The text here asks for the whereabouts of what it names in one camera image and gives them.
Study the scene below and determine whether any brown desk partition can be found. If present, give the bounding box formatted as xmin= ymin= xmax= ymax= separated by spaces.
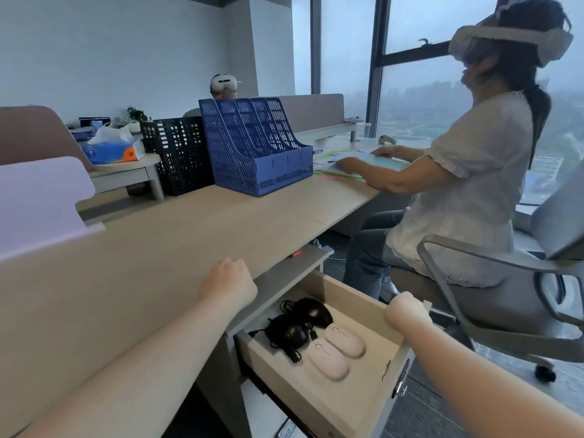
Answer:
xmin=0 ymin=105 xmax=93 ymax=167

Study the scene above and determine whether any white computer mouse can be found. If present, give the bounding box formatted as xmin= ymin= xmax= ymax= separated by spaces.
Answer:
xmin=306 ymin=340 xmax=350 ymax=382
xmin=324 ymin=324 xmax=367 ymax=359

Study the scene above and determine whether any black mouse cable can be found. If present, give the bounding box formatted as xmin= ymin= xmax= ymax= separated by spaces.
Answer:
xmin=248 ymin=300 xmax=320 ymax=365

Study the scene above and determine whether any person's right hand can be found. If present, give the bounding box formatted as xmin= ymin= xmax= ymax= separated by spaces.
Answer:
xmin=384 ymin=292 xmax=433 ymax=336

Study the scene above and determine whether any black computer mouse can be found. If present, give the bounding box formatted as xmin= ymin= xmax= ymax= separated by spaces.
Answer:
xmin=292 ymin=297 xmax=334 ymax=329
xmin=266 ymin=316 xmax=311 ymax=348

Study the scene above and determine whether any light wooden drawer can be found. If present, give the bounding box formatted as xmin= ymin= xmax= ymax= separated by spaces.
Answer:
xmin=234 ymin=269 xmax=433 ymax=438

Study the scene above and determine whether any pile of coloured papers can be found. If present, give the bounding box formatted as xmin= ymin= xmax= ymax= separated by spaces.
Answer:
xmin=312 ymin=149 xmax=371 ymax=183

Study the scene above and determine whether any metal drawer lock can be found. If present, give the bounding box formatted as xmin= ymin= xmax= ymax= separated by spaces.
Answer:
xmin=391 ymin=359 xmax=410 ymax=398

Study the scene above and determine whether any blue and orange tissue box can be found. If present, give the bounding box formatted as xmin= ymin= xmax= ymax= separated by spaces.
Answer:
xmin=82 ymin=122 xmax=147 ymax=165

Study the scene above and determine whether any black plastic file rack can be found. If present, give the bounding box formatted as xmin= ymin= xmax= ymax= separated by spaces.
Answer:
xmin=140 ymin=116 xmax=216 ymax=197

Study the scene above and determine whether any lilac desk partition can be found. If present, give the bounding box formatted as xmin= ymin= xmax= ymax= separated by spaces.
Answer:
xmin=0 ymin=156 xmax=106 ymax=264

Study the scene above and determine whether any grey drawer cabinet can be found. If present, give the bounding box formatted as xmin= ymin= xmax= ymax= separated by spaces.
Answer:
xmin=195 ymin=244 xmax=336 ymax=438

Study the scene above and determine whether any grey office chair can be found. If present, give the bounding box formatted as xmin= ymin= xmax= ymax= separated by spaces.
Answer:
xmin=389 ymin=163 xmax=584 ymax=384

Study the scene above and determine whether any teal paper folder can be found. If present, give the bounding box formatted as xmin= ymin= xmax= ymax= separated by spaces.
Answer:
xmin=360 ymin=151 xmax=411 ymax=172

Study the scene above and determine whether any grey desk partition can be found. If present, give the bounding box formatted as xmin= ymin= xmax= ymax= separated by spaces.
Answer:
xmin=273 ymin=94 xmax=345 ymax=133

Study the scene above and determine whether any person's left hand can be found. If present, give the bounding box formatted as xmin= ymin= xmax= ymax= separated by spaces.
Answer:
xmin=199 ymin=257 xmax=259 ymax=320

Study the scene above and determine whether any blue plastic file rack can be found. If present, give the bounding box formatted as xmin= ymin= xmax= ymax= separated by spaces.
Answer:
xmin=198 ymin=97 xmax=315 ymax=197

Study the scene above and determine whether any light wooden desk shelf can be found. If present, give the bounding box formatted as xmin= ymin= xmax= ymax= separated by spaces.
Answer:
xmin=88 ymin=153 xmax=165 ymax=201
xmin=294 ymin=118 xmax=366 ymax=143

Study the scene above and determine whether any person's right forearm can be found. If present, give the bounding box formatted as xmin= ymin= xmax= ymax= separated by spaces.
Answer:
xmin=401 ymin=320 xmax=584 ymax=438

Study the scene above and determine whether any person's left forearm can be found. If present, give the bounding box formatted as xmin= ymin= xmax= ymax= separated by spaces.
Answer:
xmin=14 ymin=294 xmax=239 ymax=438

